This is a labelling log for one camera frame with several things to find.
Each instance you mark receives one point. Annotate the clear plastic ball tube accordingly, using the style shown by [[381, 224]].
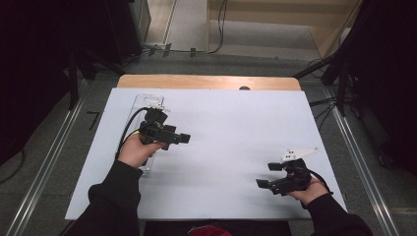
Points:
[[146, 99]]

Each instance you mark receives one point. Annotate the white board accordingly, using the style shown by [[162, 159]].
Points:
[[229, 177]]

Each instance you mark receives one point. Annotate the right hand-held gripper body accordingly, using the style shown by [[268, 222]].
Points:
[[293, 180]]

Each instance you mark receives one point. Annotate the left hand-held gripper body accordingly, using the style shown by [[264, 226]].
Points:
[[152, 129]]

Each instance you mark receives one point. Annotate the wooden shelf unit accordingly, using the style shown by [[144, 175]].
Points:
[[272, 14]]

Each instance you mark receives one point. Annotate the dark curtain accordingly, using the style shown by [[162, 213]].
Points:
[[32, 65], [387, 65]]

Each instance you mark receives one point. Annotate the grey cabinet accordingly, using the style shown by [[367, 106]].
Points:
[[141, 19]]

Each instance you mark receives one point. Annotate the red cloth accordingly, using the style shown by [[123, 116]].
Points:
[[209, 231]]

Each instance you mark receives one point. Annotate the metal floor rail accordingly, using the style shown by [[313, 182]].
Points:
[[44, 170], [364, 170]]

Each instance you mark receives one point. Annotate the person's right hand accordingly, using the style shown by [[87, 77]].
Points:
[[311, 194]]

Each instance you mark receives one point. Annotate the wooden table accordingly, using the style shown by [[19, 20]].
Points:
[[203, 82]]

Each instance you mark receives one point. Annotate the black stand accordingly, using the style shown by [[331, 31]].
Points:
[[72, 85], [311, 68]]

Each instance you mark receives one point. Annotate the person's left hand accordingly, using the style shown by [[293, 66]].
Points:
[[137, 152]]

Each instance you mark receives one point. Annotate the person's dark lap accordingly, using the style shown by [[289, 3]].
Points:
[[164, 229]]

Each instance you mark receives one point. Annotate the dark table grommet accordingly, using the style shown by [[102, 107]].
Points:
[[244, 88]]

